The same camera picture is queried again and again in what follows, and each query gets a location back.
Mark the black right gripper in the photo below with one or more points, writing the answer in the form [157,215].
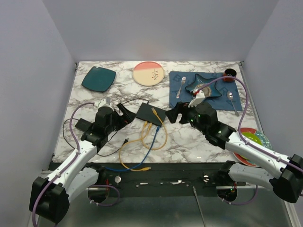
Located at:
[172,114]

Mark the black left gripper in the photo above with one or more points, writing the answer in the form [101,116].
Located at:
[124,121]

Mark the black network switch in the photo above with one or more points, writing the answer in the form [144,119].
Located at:
[145,113]

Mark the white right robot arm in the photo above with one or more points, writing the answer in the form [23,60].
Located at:
[280,173]

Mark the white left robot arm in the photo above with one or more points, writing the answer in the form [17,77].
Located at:
[51,196]

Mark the silver fork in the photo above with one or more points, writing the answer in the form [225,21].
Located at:
[183,80]

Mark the blue star-shaped dish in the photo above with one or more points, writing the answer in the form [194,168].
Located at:
[210,91]

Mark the black power adapter brick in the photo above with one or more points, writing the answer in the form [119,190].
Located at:
[83,125]

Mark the teal square plate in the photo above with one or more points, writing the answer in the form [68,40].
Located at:
[99,79]

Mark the pink and cream round plate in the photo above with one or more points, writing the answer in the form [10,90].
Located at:
[148,73]

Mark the blue cloth placemat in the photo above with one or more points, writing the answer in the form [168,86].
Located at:
[218,103]

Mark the silver spoon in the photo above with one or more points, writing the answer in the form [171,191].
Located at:
[230,97]

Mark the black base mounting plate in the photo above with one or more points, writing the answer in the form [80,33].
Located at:
[162,180]

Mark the orange-brown mug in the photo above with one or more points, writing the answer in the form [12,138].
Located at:
[229,75]

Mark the lime green plate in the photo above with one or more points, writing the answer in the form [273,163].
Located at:
[252,137]

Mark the red rimmed plate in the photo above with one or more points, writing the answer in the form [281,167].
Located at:
[241,158]

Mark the light blue patterned plate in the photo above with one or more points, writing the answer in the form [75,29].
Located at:
[263,140]

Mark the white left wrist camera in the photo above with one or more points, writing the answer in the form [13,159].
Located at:
[105,102]

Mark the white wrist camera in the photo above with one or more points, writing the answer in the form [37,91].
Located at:
[198,98]
[105,102]

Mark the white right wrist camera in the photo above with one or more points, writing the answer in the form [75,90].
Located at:
[198,98]

